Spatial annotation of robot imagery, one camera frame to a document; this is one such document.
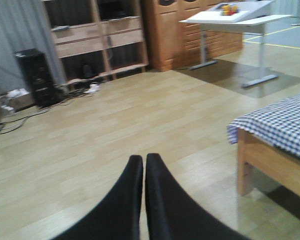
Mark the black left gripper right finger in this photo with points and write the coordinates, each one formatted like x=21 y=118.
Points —
x=172 y=214

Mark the white power adapter on floor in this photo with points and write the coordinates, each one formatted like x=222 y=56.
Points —
x=93 y=88

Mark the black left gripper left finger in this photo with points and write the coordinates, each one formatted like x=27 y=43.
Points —
x=117 y=215

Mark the black router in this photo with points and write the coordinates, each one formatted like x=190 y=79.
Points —
x=87 y=72

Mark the cardboard box with items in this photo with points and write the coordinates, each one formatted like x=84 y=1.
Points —
x=16 y=100

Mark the black white checkered bedsheet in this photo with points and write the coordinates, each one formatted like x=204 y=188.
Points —
x=277 y=124

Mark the wooden bed frame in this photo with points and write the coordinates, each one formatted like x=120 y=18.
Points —
x=275 y=163

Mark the colourful toy blocks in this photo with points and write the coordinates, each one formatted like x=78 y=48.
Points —
x=229 y=9

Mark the black computer tower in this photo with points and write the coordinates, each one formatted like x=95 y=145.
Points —
x=38 y=77

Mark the wooden shelf unit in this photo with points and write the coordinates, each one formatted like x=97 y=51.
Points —
x=106 y=34

